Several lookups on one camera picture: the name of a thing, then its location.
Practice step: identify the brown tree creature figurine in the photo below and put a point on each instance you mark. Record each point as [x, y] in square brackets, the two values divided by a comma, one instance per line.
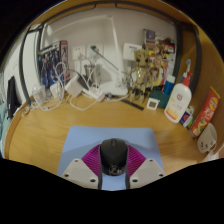
[140, 76]

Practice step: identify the white printed mug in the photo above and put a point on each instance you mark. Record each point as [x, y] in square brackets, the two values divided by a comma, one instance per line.
[206, 138]

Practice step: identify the colourful figure box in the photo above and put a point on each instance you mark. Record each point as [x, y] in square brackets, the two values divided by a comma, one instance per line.
[161, 41]

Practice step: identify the clear plastic cup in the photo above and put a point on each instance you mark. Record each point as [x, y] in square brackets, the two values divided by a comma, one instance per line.
[39, 94]

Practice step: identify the black computer mouse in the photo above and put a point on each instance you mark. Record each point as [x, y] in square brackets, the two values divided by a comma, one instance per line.
[113, 155]

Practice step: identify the white blue spray bottle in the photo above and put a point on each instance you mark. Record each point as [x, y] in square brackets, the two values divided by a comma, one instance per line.
[188, 65]

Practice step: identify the white charger block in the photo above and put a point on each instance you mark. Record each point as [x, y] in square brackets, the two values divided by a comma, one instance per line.
[74, 86]

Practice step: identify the white desk lamp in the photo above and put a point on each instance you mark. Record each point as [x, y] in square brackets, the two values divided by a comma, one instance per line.
[117, 56]

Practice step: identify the white pump lotion bottle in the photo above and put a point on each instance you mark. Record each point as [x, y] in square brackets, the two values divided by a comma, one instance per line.
[177, 105]

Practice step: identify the blue robot model box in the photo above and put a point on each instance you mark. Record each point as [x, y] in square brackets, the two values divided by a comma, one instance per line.
[50, 61]

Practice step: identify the small white desk clock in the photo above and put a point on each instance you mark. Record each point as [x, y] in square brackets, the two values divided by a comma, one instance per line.
[152, 104]

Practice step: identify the teal blanket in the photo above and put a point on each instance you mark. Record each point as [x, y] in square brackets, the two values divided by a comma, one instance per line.
[3, 116]

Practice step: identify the white power strip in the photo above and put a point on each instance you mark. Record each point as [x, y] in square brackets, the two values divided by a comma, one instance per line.
[93, 94]

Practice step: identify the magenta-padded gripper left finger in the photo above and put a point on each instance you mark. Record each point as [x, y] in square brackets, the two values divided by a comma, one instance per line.
[80, 170]

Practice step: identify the black backpack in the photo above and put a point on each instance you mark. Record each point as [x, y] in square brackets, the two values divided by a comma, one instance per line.
[12, 96]

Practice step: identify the light blue mouse pad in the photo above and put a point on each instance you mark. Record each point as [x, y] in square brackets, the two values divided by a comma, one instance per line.
[83, 140]

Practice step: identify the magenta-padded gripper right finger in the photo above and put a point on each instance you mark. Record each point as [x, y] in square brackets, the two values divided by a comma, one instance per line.
[148, 170]

